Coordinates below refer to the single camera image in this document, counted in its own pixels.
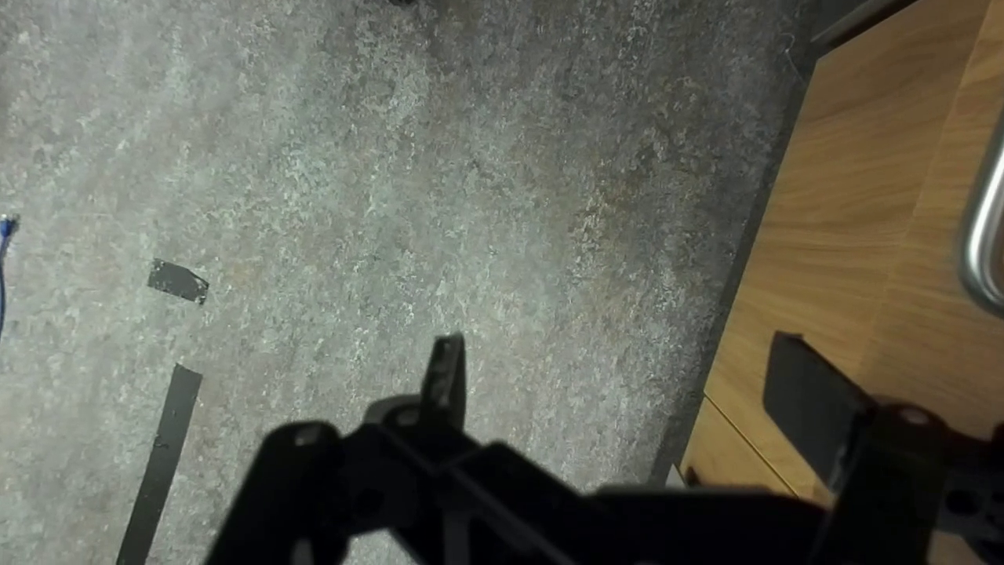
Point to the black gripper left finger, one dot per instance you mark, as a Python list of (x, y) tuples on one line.
[(418, 472)]

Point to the blue object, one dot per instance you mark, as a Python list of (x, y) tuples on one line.
[(5, 261)]

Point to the long black tape strip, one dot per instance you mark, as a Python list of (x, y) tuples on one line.
[(158, 460)]

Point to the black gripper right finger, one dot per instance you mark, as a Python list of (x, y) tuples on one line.
[(834, 419)]

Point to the short black tape piece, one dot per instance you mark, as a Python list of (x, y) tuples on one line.
[(177, 281)]

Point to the white drawer with wood front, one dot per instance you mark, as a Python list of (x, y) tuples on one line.
[(857, 232)]

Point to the lower cabinet drawer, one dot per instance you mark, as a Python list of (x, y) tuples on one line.
[(731, 454)]

